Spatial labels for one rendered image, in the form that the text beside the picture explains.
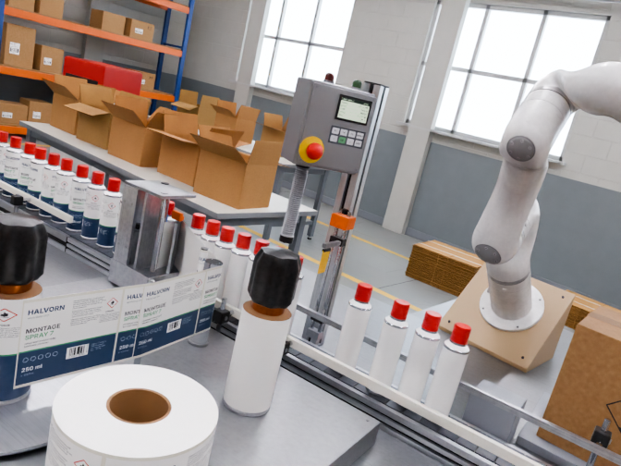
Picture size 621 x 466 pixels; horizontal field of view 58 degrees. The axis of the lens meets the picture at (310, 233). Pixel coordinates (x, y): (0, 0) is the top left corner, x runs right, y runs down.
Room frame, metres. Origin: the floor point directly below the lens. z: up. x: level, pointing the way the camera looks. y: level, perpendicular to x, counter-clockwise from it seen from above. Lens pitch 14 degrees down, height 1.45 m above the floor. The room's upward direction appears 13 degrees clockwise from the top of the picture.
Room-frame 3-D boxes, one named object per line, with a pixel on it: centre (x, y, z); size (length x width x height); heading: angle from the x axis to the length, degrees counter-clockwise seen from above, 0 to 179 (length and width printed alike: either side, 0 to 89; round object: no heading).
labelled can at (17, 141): (1.83, 1.02, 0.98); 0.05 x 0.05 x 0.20
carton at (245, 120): (5.95, 1.06, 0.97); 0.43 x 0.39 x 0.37; 141
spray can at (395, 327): (1.09, -0.22, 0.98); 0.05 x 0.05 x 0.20
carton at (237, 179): (3.08, 0.48, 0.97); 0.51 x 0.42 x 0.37; 149
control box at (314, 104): (1.33, 0.02, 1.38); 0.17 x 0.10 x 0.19; 115
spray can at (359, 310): (1.14, -0.14, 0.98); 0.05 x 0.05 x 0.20
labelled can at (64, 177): (1.68, 0.78, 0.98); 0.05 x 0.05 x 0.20
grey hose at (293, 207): (1.37, 0.06, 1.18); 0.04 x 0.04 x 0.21
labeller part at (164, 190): (1.33, 0.38, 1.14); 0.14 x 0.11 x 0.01; 59
